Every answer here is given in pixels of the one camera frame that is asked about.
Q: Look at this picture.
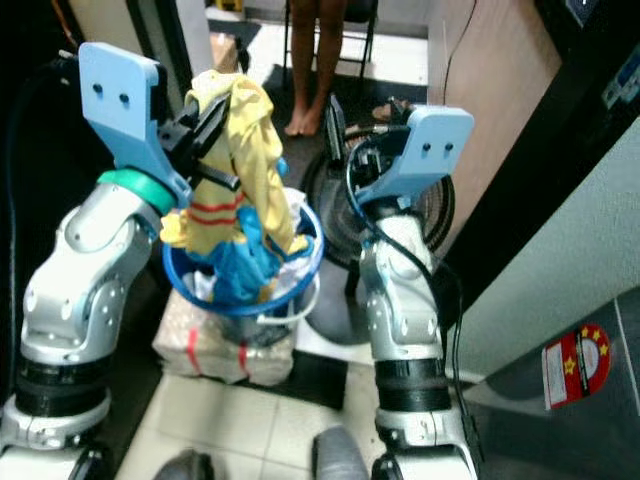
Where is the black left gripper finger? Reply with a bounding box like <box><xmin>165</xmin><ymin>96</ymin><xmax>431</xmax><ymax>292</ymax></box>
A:
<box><xmin>198</xmin><ymin>88</ymin><xmax>231</xmax><ymax>153</ymax></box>
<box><xmin>193</xmin><ymin>162</ymin><xmax>242</xmax><ymax>193</ymax></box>

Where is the yellow and blue garment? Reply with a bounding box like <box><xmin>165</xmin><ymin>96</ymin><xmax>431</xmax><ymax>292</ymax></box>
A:
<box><xmin>160</xmin><ymin>70</ymin><xmax>311</xmax><ymax>306</ymax></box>

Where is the brown cardboard box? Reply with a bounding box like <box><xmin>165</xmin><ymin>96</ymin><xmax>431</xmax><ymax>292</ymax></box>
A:
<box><xmin>210</xmin><ymin>35</ymin><xmax>241</xmax><ymax>77</ymax></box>

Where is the person with bare legs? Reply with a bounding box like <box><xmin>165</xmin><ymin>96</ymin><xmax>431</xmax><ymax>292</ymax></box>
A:
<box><xmin>285</xmin><ymin>0</ymin><xmax>351</xmax><ymax>136</ymax></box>

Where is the black floor fan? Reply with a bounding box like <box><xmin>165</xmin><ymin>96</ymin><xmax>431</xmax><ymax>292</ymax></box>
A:
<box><xmin>300</xmin><ymin>135</ymin><xmax>456</xmax><ymax>341</ymax></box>

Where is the black folding chair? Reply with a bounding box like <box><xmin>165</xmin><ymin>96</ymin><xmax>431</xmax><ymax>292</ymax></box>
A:
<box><xmin>275</xmin><ymin>0</ymin><xmax>376</xmax><ymax>81</ymax></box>

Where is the wooden cabinet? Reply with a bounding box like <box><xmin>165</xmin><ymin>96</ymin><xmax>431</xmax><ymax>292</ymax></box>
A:
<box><xmin>425</xmin><ymin>0</ymin><xmax>561</xmax><ymax>251</ymax></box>

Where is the white garment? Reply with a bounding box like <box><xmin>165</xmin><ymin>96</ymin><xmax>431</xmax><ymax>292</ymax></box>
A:
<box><xmin>275</xmin><ymin>190</ymin><xmax>321</xmax><ymax>291</ymax></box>

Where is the blue rimmed laundry bucket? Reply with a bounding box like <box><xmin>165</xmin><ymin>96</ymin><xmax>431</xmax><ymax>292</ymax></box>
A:
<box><xmin>163</xmin><ymin>205</ymin><xmax>326</xmax><ymax>346</ymax></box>

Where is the plastic wrapped taped package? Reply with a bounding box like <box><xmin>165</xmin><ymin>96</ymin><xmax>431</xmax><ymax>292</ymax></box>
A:
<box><xmin>153</xmin><ymin>290</ymin><xmax>296</xmax><ymax>386</ymax></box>

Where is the grey robot left foot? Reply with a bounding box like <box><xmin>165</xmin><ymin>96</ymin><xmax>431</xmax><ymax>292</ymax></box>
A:
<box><xmin>155</xmin><ymin>450</ymin><xmax>216</xmax><ymax>480</ymax></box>

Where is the grey robot foot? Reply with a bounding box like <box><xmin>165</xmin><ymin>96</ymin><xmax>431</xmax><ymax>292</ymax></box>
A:
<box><xmin>155</xmin><ymin>450</ymin><xmax>216</xmax><ymax>480</ymax></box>
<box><xmin>310</xmin><ymin>428</ymin><xmax>371</xmax><ymax>480</ymax></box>

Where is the grey robot right foot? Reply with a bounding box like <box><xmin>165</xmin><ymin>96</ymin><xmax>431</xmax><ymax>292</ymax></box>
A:
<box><xmin>310</xmin><ymin>428</ymin><xmax>371</xmax><ymax>480</ymax></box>

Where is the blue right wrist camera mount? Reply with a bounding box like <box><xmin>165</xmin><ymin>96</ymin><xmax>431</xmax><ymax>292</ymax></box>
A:
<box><xmin>355</xmin><ymin>105</ymin><xmax>474</xmax><ymax>207</ymax></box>

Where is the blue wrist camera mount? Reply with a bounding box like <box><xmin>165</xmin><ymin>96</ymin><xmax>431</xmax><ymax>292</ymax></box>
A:
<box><xmin>355</xmin><ymin>105</ymin><xmax>474</xmax><ymax>207</ymax></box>
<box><xmin>78</xmin><ymin>42</ymin><xmax>193</xmax><ymax>209</ymax></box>

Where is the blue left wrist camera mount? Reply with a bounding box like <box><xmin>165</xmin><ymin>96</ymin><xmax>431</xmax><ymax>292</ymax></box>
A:
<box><xmin>78</xmin><ymin>42</ymin><xmax>193</xmax><ymax>209</ymax></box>

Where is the thin black wall cable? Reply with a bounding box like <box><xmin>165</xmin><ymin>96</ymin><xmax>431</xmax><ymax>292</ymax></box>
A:
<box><xmin>445</xmin><ymin>0</ymin><xmax>481</xmax><ymax>101</ymax></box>

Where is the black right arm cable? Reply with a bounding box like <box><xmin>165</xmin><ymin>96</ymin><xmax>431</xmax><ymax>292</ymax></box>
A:
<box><xmin>345</xmin><ymin>135</ymin><xmax>466</xmax><ymax>381</ymax></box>

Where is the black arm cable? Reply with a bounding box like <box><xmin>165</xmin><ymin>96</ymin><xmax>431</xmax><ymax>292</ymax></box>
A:
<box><xmin>3</xmin><ymin>60</ymin><xmax>83</xmax><ymax>381</ymax></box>
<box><xmin>345</xmin><ymin>135</ymin><xmax>466</xmax><ymax>381</ymax></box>

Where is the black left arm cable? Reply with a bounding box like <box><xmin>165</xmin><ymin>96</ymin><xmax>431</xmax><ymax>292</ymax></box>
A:
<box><xmin>3</xmin><ymin>60</ymin><xmax>83</xmax><ymax>381</ymax></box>

